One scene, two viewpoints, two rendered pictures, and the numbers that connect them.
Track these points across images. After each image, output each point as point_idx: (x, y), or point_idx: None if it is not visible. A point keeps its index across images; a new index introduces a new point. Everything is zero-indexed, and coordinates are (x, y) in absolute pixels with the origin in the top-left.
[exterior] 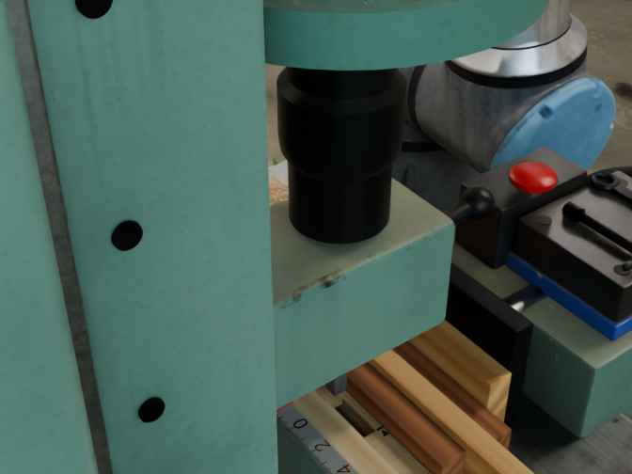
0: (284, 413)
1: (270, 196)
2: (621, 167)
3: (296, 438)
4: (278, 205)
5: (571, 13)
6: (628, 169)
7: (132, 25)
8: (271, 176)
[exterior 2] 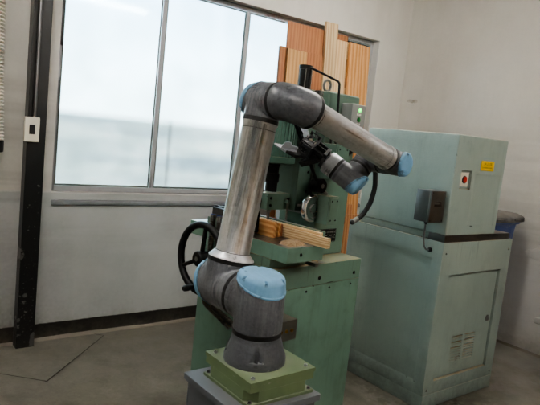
0: (273, 218)
1: (288, 239)
2: (216, 230)
3: (271, 217)
4: (278, 193)
5: (213, 251)
6: (215, 228)
7: None
8: (290, 247)
